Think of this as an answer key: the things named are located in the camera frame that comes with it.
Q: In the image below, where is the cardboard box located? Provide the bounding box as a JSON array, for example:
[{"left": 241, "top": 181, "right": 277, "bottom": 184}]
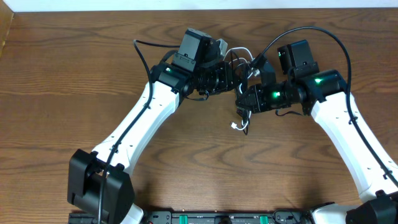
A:
[{"left": 0, "top": 0, "right": 14, "bottom": 55}]

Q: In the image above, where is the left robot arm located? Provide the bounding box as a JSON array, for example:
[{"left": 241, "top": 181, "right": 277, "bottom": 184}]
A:
[{"left": 67, "top": 28, "right": 241, "bottom": 223}]

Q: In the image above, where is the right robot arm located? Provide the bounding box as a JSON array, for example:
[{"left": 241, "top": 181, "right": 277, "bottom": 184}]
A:
[{"left": 236, "top": 40, "right": 397, "bottom": 223}]

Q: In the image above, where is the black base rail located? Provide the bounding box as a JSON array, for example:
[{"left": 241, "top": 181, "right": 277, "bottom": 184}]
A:
[{"left": 68, "top": 210, "right": 315, "bottom": 224}]

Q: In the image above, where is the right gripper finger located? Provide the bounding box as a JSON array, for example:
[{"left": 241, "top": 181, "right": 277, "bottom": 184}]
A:
[
  {"left": 236, "top": 106, "right": 251, "bottom": 117},
  {"left": 235, "top": 88, "right": 257, "bottom": 108}
]

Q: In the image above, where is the white USB cable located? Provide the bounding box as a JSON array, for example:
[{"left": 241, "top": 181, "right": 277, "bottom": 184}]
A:
[{"left": 223, "top": 47, "right": 261, "bottom": 131}]

